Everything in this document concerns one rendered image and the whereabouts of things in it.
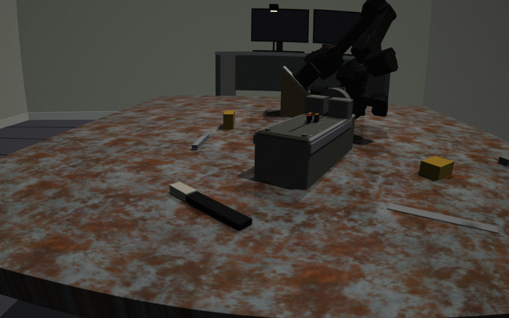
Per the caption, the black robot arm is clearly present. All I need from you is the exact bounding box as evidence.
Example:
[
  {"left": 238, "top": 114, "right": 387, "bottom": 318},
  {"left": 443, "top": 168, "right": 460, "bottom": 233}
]
[{"left": 292, "top": 0, "right": 398, "bottom": 91}]

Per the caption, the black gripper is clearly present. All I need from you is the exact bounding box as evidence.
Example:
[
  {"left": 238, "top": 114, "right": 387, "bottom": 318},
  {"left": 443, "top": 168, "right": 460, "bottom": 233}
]
[{"left": 310, "top": 85, "right": 388, "bottom": 120}]

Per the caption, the grey flat bar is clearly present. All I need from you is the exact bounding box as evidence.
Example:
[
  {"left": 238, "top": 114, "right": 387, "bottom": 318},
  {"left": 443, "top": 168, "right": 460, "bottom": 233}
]
[{"left": 387, "top": 203, "right": 499, "bottom": 234}]

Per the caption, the dark grey rectangular bar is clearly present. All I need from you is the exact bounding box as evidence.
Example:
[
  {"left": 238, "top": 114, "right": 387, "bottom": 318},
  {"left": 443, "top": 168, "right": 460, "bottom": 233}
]
[{"left": 191, "top": 134, "right": 209, "bottom": 150}]

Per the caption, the black flat bar with beige end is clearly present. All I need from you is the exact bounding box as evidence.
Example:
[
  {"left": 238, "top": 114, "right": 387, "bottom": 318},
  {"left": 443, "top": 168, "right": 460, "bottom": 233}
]
[{"left": 170, "top": 182, "right": 252, "bottom": 231}]

